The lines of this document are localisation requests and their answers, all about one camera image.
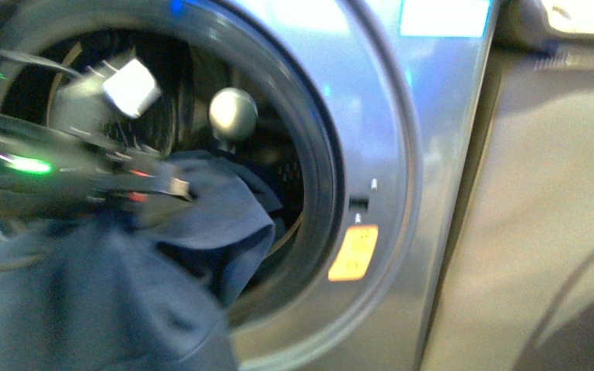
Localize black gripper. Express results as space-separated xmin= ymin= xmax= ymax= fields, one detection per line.
xmin=50 ymin=81 xmax=192 ymax=205

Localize dark navy blue garment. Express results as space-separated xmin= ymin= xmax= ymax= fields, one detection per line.
xmin=0 ymin=151 xmax=283 ymax=370

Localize grey front-load washing machine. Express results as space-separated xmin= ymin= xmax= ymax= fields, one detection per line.
xmin=0 ymin=1 xmax=499 ymax=370

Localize steel perforated drum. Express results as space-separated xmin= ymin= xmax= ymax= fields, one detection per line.
xmin=0 ymin=29 xmax=304 ymax=287

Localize round grey drum hub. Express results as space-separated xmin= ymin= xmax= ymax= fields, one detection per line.
xmin=208 ymin=87 xmax=258 ymax=147

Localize black door gasket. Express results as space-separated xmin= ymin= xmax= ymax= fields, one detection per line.
xmin=0 ymin=1 xmax=343 ymax=329

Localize orange warning sticker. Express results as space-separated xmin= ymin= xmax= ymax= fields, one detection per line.
xmin=327 ymin=224 xmax=379 ymax=282

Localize blue energy label sticker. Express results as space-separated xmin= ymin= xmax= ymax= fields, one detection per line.
xmin=399 ymin=0 xmax=492 ymax=38

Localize grey sofa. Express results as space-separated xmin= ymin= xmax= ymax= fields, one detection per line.
xmin=419 ymin=46 xmax=594 ymax=371

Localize beige cushion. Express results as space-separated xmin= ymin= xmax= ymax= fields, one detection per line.
xmin=497 ymin=0 xmax=594 ymax=53

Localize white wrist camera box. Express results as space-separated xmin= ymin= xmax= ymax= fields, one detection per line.
xmin=102 ymin=58 xmax=162 ymax=119

